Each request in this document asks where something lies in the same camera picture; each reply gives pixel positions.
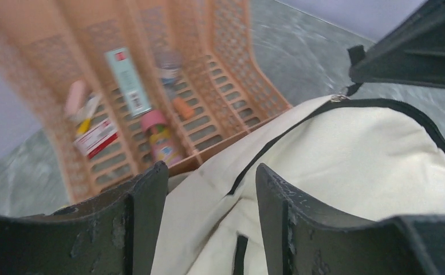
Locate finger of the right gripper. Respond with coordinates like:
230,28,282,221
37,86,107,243
349,1,445,89

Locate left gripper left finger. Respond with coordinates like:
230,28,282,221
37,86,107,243
0,162,169,274

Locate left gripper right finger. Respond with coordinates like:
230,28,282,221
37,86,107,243
255,164,445,274

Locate beige canvas backpack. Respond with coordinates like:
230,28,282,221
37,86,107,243
150,45,445,275

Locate red white small box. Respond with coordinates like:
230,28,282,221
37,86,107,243
74,118,118,159

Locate pink cartoon container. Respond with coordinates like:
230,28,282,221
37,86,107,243
140,109,183,166

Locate orange plastic file organizer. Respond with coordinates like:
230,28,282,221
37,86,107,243
0,1,291,203

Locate green white box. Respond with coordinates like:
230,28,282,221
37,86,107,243
104,47,152,117

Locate orange handled tool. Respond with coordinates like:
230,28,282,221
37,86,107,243
171,96,195,120

